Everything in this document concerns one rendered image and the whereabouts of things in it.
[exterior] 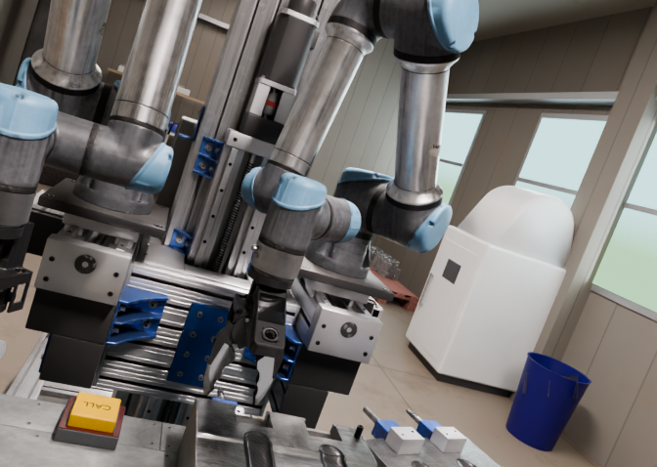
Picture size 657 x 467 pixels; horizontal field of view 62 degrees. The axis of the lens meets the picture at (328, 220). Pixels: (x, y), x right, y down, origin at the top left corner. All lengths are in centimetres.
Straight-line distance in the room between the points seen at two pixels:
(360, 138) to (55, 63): 625
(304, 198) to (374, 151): 646
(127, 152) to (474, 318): 340
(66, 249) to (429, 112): 67
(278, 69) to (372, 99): 600
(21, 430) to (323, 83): 69
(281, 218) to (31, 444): 44
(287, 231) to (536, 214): 333
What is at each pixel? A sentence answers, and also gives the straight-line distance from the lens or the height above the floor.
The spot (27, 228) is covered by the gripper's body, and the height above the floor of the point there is 107.
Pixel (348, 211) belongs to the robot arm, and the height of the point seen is 120.
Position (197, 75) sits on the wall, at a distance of 824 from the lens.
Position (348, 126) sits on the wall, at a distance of 710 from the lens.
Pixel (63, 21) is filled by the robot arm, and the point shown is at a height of 133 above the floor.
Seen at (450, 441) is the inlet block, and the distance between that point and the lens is 104.
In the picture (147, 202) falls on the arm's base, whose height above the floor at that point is 106.
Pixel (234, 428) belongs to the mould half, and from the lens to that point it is 79.
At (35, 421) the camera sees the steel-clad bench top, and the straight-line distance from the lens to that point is 89.
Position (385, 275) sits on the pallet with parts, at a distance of 611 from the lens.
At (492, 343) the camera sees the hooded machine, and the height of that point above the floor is 38.
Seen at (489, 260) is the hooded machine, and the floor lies 94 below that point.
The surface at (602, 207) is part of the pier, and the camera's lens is 418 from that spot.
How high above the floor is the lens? 128
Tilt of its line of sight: 7 degrees down
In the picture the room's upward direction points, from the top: 20 degrees clockwise
